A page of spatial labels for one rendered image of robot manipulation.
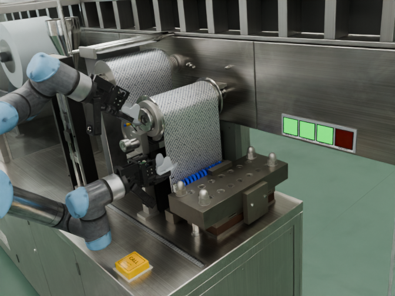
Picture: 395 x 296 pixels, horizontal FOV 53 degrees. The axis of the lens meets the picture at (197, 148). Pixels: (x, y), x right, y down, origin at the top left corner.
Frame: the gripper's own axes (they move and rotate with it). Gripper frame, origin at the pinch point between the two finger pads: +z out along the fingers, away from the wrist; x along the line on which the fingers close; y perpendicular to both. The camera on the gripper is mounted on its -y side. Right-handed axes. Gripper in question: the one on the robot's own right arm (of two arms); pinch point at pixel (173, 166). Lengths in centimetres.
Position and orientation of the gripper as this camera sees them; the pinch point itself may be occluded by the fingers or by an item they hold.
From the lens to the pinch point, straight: 128.5
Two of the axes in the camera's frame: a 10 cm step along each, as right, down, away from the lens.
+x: -6.7, -2.4, 7.0
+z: 7.4, -3.3, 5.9
